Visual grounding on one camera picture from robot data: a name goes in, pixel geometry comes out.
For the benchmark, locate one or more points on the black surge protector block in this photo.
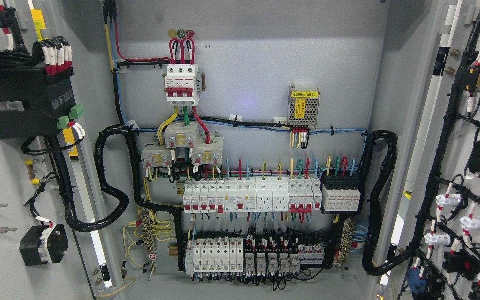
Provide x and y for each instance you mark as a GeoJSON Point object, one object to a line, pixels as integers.
{"type": "Point", "coordinates": [341, 194]}

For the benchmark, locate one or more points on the grey current transformers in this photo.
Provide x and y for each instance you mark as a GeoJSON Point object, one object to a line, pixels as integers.
{"type": "Point", "coordinates": [179, 137]}

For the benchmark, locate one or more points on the metal mesh power supply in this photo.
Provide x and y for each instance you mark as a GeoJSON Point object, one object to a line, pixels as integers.
{"type": "Point", "coordinates": [303, 106]}

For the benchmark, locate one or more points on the black rotary selector switch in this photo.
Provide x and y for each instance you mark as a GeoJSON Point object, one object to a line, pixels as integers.
{"type": "Point", "coordinates": [43, 245]}

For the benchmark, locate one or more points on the black digital power meter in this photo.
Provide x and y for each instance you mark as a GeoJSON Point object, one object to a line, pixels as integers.
{"type": "Point", "coordinates": [36, 103]}

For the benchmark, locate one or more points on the white breaker and socket row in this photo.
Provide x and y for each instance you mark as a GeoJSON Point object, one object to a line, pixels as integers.
{"type": "Point", "coordinates": [254, 194]}

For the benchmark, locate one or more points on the lower relay terminal row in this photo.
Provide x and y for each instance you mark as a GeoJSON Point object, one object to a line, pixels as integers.
{"type": "Point", "coordinates": [254, 257]}

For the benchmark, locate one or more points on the white main circuit breaker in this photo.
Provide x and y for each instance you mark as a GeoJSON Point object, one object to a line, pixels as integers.
{"type": "Point", "coordinates": [181, 84]}

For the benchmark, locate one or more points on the yellow terminal post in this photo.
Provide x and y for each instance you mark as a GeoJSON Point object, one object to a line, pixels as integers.
{"type": "Point", "coordinates": [36, 178]}

